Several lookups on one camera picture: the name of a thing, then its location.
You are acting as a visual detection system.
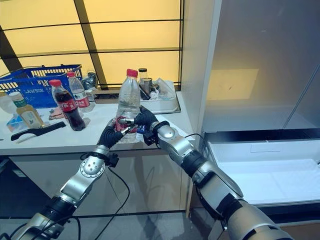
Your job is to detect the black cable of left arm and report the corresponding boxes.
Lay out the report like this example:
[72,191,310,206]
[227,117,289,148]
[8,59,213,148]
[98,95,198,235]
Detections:
[44,151,131,240]

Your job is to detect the crumpled clear plastic bottle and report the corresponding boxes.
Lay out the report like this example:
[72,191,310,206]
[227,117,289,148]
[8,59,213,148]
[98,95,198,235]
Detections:
[81,70,99,91]

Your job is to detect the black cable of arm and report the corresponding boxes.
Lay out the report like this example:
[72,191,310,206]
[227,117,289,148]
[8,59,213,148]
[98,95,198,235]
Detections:
[44,151,131,240]
[183,132,211,161]

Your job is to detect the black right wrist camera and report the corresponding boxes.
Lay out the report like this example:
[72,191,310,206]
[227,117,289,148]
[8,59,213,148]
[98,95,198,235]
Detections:
[142,131,158,147]

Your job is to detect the pink wrapper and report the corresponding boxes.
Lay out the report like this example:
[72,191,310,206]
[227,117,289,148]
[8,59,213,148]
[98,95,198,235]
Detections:
[48,108,65,120]

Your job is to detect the blue plastic shopping basket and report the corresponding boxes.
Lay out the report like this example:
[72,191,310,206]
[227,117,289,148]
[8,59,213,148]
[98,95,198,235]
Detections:
[0,64,84,109]

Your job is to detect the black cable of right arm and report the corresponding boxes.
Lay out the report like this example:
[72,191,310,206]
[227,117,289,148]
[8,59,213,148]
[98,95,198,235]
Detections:
[183,132,211,161]

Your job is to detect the blue white carton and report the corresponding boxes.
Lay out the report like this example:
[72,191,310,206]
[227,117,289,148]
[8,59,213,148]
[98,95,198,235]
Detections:
[5,113,27,133]

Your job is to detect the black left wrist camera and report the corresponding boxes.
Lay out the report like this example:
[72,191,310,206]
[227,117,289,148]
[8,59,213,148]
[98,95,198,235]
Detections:
[107,152,119,168]

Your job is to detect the white counter cabinet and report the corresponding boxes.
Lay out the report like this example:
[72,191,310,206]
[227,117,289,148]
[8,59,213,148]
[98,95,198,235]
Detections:
[0,101,201,218]

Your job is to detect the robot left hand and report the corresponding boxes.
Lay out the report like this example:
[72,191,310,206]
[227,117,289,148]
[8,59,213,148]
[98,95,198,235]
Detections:
[96,118,137,150]

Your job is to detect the yellow tea bottle white cap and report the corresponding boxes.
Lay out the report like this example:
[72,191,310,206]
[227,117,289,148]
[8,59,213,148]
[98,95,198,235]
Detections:
[8,91,47,130]

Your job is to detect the white refrigerator drawer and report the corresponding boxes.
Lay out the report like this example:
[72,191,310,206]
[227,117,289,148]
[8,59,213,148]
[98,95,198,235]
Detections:
[203,138,320,208]

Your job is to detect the dark jar black lid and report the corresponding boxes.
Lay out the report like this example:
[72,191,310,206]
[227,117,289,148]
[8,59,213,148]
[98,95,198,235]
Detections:
[137,67,154,100]

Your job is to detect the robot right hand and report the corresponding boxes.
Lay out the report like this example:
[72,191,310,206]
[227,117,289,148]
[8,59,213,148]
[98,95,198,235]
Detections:
[118,105,160,134]

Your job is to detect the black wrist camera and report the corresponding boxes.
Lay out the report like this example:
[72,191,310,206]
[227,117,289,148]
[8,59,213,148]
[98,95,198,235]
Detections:
[142,131,158,147]
[107,152,119,168]

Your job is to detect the white refrigerator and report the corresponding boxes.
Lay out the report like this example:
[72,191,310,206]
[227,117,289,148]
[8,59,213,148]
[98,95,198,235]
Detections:
[199,0,320,210]

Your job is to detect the small water bottle red label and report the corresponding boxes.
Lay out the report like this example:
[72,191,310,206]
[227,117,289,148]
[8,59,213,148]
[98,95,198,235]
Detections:
[66,71,91,114]

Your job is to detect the white plastic tray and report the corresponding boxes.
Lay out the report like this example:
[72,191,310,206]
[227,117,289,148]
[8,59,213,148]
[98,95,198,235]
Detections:
[139,79,182,114]

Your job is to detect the large clear water bottle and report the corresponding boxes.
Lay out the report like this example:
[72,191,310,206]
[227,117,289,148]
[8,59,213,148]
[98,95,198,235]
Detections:
[115,68,142,145]

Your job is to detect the black handled scraper tool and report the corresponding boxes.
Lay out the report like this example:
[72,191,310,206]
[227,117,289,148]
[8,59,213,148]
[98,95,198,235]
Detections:
[10,121,67,142]

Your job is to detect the cola bottle red cap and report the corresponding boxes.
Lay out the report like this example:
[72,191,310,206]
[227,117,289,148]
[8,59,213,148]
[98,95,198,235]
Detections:
[48,79,87,132]

